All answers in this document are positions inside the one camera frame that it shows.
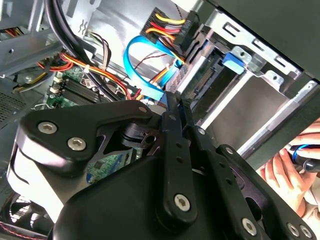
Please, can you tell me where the person left hand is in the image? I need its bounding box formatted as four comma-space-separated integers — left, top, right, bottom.
259, 149, 312, 218

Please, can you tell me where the blue data wire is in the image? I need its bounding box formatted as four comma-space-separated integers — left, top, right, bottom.
123, 34, 186, 126

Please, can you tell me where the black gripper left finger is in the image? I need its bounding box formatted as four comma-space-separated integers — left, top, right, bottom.
14, 91, 198, 225

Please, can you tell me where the hard disk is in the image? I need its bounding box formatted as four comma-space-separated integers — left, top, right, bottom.
163, 46, 253, 106

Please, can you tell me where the round black tool blue ring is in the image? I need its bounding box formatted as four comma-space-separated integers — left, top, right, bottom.
289, 143, 320, 173

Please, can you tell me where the person right hand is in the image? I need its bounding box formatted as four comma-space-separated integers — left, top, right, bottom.
287, 123, 320, 151

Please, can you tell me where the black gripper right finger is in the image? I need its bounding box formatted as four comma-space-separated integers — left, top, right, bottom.
178, 98, 317, 240

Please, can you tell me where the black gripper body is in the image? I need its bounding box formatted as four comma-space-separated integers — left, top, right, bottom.
53, 154, 251, 240

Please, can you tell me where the power wire with black plug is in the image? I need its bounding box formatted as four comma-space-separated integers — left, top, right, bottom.
139, 7, 202, 65

